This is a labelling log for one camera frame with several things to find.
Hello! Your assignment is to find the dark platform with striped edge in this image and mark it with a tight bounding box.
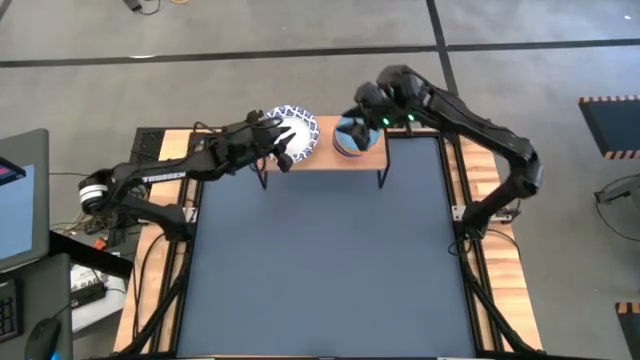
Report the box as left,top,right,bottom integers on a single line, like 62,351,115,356
615,301,640,360
578,94,640,160

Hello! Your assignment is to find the grey laptop with blue screen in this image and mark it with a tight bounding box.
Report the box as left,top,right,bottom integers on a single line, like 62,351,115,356
0,128,51,274

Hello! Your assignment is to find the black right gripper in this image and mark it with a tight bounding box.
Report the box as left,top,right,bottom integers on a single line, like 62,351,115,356
341,81,415,152

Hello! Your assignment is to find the black table frame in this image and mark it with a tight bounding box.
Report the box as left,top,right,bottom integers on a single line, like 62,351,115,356
112,127,544,360

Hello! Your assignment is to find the white printed box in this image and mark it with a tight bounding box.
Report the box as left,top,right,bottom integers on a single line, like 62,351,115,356
69,263,127,334

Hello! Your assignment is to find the black power brick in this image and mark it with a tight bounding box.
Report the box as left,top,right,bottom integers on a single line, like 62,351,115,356
70,281,107,309

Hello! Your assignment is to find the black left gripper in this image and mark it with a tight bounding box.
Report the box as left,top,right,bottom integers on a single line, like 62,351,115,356
217,110,296,174

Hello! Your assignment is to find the black desk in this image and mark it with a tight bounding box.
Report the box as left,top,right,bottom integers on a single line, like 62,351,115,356
0,229,135,360

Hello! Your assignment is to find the black keyboard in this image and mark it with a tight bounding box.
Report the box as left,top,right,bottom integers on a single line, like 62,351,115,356
0,278,24,344

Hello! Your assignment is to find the black perforated panel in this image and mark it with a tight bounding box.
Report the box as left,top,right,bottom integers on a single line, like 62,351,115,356
128,127,167,170

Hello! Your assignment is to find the loose cable bundle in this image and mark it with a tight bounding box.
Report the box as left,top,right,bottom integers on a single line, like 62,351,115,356
49,207,124,239

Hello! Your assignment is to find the black computer mouse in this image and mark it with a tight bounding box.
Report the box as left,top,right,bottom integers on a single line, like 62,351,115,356
23,317,62,360

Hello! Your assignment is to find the small black display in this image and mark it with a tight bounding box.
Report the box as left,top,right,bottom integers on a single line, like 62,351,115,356
0,155,27,187

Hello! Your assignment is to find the wooden shelf with black legs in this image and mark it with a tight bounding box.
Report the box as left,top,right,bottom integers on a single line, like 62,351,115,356
243,112,416,191

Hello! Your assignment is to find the dark blue table mat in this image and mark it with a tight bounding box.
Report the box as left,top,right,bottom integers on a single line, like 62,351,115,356
177,137,476,359

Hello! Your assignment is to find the blue white paper bowl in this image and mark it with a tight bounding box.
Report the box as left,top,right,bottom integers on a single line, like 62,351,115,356
262,103,321,164

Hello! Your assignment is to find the black stand with cable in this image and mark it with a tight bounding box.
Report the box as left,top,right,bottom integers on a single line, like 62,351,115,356
593,173,640,245

